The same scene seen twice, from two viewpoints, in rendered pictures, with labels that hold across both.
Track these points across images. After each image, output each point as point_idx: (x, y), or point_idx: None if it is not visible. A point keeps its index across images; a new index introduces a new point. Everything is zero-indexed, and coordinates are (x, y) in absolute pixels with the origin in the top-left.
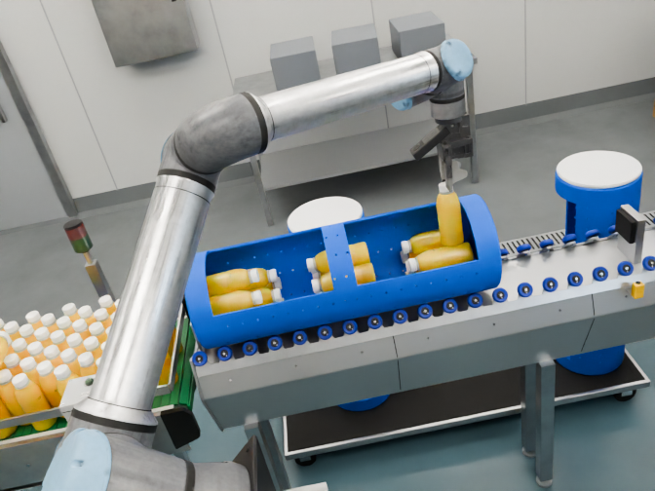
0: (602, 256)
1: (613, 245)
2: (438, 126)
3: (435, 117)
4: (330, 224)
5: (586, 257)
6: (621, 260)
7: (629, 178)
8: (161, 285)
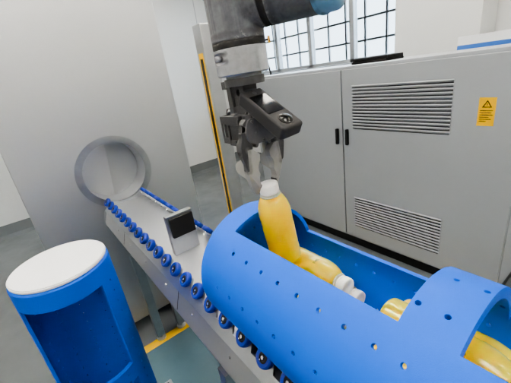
0: (190, 258)
1: (172, 257)
2: (248, 96)
3: (266, 67)
4: (431, 333)
5: (193, 265)
6: (195, 250)
7: (94, 241)
8: None
